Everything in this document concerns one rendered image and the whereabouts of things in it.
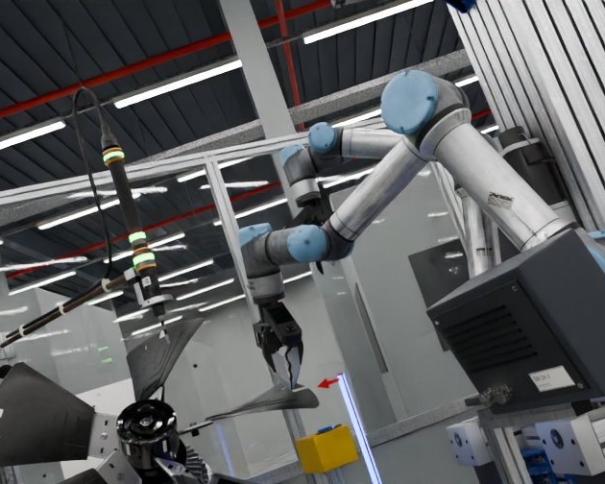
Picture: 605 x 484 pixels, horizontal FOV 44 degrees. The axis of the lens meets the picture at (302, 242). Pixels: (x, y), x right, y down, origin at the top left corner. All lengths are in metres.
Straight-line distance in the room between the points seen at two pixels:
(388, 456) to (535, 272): 1.61
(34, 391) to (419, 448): 1.33
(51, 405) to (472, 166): 0.98
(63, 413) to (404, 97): 0.93
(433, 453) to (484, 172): 1.43
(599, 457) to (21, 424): 1.11
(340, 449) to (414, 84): 0.96
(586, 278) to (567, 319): 0.07
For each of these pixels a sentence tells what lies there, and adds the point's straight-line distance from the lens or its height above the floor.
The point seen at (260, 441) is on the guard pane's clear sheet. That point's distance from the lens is 2.38.
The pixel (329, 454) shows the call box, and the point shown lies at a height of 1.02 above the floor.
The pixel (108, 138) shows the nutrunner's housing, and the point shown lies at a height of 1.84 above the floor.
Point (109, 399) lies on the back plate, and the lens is 2.01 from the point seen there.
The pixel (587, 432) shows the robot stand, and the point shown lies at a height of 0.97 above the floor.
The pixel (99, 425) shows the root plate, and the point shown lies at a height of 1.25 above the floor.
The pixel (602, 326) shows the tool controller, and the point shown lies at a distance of 1.00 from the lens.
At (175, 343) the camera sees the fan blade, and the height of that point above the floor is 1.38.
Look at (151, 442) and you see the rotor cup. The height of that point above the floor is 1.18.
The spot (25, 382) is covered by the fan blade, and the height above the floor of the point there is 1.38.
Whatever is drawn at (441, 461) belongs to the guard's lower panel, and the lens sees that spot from 2.59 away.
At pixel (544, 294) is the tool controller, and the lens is 0.96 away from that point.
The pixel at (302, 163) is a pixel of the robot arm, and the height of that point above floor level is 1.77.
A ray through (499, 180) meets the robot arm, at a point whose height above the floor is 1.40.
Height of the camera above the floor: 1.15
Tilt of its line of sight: 12 degrees up
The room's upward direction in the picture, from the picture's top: 19 degrees counter-clockwise
